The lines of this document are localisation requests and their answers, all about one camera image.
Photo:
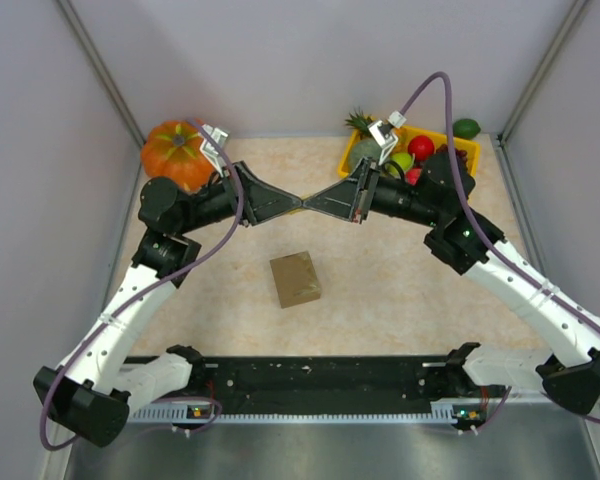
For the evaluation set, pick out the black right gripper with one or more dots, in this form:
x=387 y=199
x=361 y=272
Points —
x=347 y=200

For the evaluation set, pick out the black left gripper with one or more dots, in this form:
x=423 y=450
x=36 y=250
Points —
x=262 y=200

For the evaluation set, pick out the brown cardboard express box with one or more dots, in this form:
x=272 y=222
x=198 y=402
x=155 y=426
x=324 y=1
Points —
x=295 y=279

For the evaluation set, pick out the yellow utility knife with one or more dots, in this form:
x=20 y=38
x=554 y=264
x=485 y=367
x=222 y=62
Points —
x=301 y=206

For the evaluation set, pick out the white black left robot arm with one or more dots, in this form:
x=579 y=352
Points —
x=88 y=393

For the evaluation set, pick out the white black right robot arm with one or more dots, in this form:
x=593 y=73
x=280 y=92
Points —
x=567 y=370

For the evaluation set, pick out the green netted melon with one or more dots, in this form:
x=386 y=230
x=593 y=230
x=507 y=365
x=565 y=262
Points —
x=366 y=148

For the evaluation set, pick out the green pear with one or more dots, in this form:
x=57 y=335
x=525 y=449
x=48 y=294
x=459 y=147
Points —
x=399 y=165

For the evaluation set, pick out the red apple at front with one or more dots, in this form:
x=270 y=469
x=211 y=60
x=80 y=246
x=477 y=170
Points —
x=413 y=175

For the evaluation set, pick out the red apple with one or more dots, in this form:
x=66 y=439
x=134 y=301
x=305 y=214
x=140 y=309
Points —
x=421 y=147
x=413 y=175

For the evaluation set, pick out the small pineapple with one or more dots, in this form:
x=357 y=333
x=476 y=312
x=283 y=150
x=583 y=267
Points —
x=358 y=121

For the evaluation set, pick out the orange pumpkin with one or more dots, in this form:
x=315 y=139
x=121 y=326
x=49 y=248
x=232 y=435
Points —
x=172 y=150

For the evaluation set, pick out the yellow plastic tray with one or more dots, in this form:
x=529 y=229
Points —
x=405 y=134

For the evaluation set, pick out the red apple at back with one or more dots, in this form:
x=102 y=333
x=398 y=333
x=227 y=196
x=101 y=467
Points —
x=421 y=147

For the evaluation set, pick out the dark purple grape bunch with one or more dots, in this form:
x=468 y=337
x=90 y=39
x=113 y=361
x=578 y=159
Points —
x=462 y=155

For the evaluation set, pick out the green lime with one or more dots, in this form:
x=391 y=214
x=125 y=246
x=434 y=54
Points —
x=466 y=128

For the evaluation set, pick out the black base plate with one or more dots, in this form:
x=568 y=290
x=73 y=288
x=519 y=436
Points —
x=331 y=384

